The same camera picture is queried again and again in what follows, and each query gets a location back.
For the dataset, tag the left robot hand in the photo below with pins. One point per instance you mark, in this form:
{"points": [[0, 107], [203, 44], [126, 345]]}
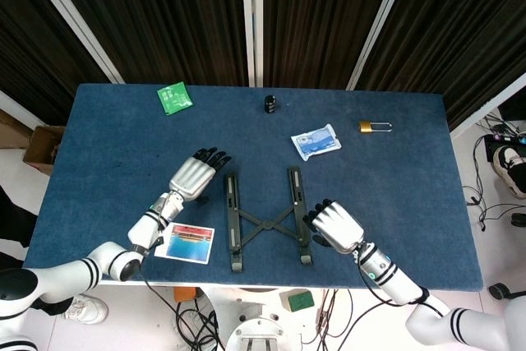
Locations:
{"points": [[193, 178]]}

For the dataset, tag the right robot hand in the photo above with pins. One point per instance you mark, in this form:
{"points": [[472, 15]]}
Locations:
{"points": [[339, 227]]}

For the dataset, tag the black folding laptop stand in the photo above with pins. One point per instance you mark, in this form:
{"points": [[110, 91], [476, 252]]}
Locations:
{"points": [[267, 225]]}

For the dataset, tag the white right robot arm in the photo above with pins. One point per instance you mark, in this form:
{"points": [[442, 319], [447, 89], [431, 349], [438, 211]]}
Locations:
{"points": [[394, 281]]}

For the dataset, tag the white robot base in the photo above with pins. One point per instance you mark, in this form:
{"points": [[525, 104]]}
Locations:
{"points": [[257, 322]]}

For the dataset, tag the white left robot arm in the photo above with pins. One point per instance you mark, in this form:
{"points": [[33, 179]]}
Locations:
{"points": [[144, 227]]}

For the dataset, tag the picture card with blue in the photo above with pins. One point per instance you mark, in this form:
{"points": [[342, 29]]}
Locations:
{"points": [[187, 244]]}

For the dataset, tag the blue table cloth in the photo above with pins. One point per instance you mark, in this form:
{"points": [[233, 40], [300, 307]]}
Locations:
{"points": [[123, 141]]}

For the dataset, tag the green sachet packet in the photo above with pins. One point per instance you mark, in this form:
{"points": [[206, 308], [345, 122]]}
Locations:
{"points": [[174, 98]]}

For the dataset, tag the green and beige block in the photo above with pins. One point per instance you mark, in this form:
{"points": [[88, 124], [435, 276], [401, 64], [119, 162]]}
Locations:
{"points": [[298, 301]]}

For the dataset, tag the white and blue packet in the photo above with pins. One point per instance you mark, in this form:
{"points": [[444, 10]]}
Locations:
{"points": [[316, 141]]}

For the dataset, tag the brass padlock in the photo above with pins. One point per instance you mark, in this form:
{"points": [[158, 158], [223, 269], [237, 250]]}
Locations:
{"points": [[366, 127]]}

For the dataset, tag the small black cylinder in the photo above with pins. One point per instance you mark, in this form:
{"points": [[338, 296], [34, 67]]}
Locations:
{"points": [[270, 104]]}

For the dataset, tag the orange block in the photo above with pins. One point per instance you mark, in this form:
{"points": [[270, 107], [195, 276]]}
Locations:
{"points": [[185, 293]]}

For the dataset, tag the brown cardboard box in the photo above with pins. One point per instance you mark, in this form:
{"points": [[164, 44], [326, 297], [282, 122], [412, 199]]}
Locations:
{"points": [[41, 149]]}

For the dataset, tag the dark brown curtain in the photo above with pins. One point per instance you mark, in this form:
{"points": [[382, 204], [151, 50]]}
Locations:
{"points": [[164, 14], [320, 14], [37, 47], [460, 30]]}

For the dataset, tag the white sneaker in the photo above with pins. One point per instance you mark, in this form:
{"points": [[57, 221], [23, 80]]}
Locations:
{"points": [[88, 310]]}

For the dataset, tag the black caster wheel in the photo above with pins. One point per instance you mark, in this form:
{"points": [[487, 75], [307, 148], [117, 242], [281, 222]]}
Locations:
{"points": [[498, 291]]}

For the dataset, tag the black and white shoe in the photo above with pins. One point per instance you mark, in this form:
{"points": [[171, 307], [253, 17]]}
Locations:
{"points": [[509, 166]]}

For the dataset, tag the black power strip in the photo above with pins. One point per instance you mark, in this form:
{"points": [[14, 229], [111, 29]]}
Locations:
{"points": [[499, 141]]}

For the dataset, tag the white frame post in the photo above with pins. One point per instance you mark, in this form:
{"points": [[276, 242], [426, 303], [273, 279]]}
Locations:
{"points": [[380, 22], [251, 18], [74, 22], [489, 100]]}

